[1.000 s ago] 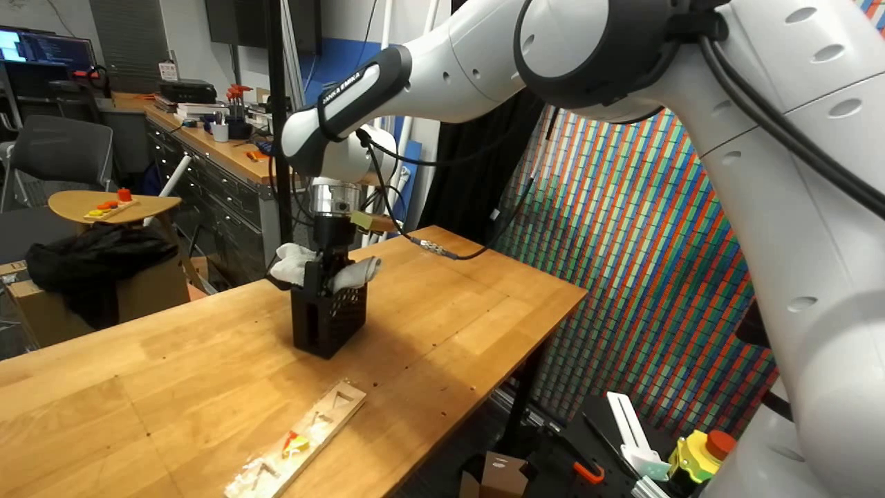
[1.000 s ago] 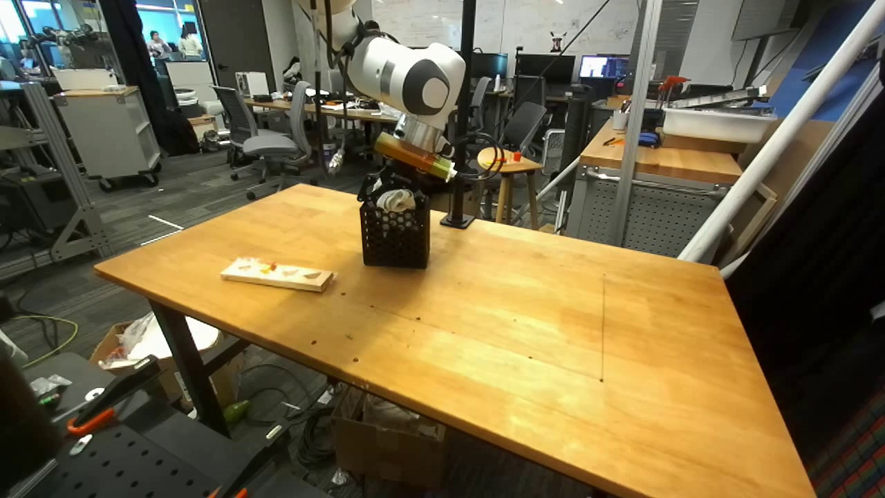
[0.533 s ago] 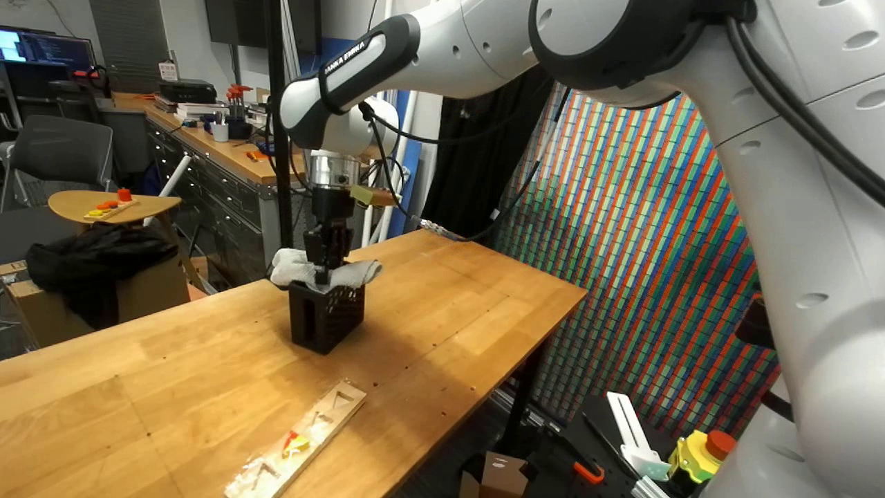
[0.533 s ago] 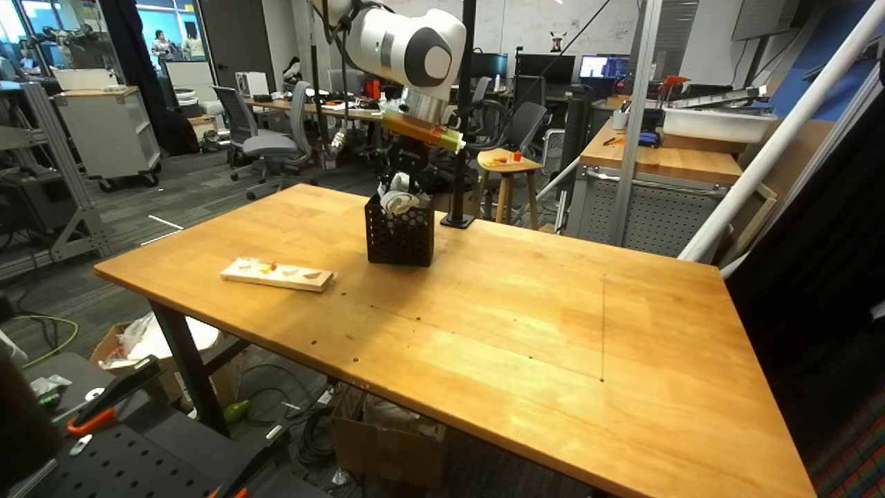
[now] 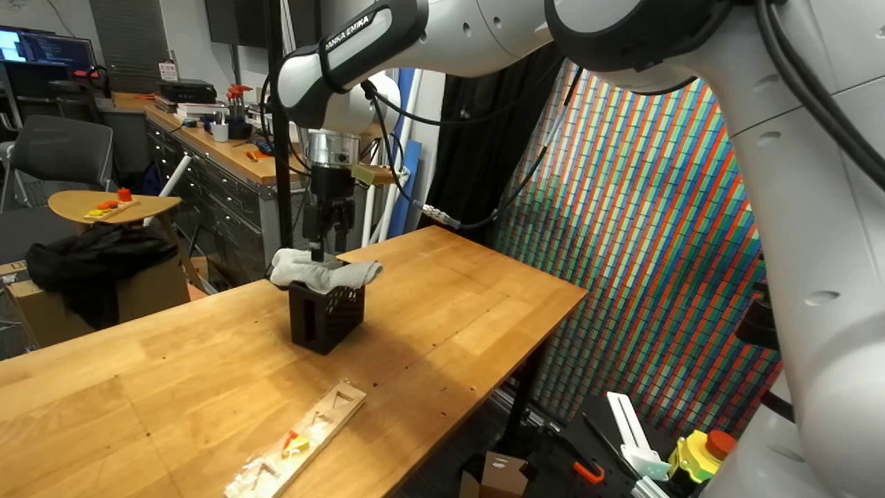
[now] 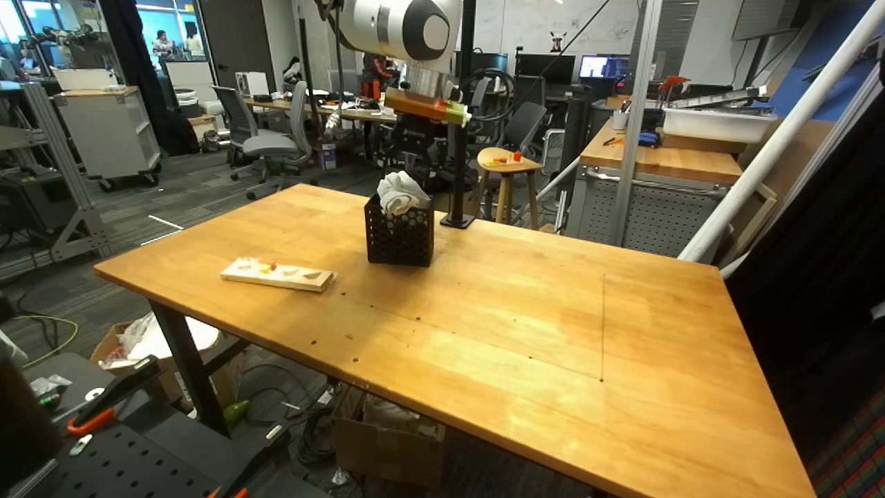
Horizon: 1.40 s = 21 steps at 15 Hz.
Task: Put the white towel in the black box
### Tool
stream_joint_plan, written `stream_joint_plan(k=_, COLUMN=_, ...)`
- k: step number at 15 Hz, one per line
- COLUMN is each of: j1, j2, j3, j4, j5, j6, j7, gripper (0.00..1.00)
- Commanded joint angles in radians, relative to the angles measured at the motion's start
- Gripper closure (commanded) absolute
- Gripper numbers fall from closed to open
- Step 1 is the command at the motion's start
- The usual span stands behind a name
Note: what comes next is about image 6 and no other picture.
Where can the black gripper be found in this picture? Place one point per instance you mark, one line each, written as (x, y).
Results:
(422, 142)

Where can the white towel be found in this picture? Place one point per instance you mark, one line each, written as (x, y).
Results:
(402, 192)

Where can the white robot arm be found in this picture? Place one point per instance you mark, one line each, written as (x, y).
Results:
(397, 28)

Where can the black perforated box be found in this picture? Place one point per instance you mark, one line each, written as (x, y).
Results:
(400, 239)

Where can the flat cardboard box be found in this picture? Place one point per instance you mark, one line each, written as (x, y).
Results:
(389, 453)

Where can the small cardboard box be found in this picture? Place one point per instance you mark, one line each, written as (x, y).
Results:
(114, 349)

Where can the long office desk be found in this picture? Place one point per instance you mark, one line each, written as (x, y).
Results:
(350, 111)

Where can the standing person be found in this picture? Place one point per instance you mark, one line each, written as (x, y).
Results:
(375, 78)

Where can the round wooden stool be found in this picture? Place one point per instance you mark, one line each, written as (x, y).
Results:
(507, 165)

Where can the dark mesh office chair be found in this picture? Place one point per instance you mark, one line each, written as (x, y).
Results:
(523, 127)

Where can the grey office chair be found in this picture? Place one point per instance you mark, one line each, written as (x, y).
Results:
(265, 142)

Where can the wooden puzzle board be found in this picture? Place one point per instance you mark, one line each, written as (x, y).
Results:
(277, 273)

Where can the computer monitor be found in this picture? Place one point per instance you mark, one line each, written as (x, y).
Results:
(604, 67)

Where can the red yellow puzzle piece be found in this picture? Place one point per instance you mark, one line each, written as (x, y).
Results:
(269, 269)

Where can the grey metal pole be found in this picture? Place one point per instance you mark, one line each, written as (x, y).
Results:
(638, 120)

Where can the wooden top workbench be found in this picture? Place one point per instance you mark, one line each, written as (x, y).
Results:
(664, 161)

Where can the white tub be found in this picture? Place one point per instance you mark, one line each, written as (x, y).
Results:
(720, 120)

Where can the white wheeled cabinet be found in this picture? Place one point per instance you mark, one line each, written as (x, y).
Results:
(106, 135)

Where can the black table leg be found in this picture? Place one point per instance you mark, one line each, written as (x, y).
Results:
(189, 369)

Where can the white plastic bag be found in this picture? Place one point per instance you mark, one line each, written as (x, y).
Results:
(161, 337)

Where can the white pipe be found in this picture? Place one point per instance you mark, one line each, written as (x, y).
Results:
(783, 129)
(811, 161)

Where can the blue board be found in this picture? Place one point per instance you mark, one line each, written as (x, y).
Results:
(811, 37)

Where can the black perforated plate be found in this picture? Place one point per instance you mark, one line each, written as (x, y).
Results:
(157, 460)

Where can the black curtain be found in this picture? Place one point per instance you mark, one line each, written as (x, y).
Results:
(811, 306)

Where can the multicoloured striped backdrop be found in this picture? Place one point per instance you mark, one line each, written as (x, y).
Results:
(858, 453)

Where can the grey metal frame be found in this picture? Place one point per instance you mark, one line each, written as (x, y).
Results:
(64, 183)

